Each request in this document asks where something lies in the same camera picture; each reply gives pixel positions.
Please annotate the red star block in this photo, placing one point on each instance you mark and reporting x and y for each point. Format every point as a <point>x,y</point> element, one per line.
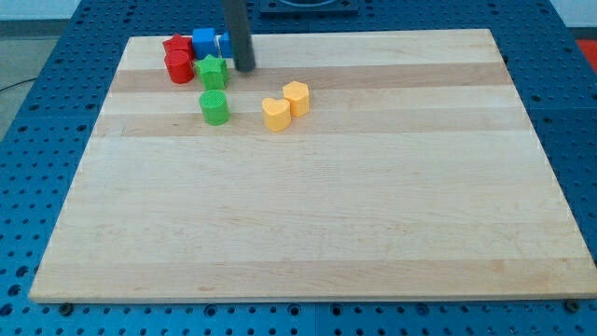
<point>179,43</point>

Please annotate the yellow heart block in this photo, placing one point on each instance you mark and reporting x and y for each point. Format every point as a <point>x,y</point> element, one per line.
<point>276,114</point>

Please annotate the blue block behind rod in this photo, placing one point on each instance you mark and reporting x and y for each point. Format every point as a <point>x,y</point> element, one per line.
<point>225,47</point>

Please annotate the green cylinder block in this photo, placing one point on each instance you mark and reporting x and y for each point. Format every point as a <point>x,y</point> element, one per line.
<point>214,107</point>

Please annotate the wooden board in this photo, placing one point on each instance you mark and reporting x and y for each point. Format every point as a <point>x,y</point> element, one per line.
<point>417,175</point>

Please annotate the red cylinder block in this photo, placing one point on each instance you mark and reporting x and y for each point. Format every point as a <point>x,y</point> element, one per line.
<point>179,66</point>

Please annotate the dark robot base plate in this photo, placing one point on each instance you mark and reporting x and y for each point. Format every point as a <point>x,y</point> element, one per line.
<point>307,6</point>

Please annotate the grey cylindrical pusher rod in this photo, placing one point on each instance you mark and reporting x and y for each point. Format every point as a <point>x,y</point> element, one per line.
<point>236,18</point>

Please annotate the green star block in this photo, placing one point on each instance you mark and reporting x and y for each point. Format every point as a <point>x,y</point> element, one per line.
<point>213,72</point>

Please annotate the blue cube block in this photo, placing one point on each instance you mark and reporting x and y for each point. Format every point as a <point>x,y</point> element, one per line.
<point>203,42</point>

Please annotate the yellow pentagon block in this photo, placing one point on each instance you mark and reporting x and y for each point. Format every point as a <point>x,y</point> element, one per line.
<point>298,95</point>

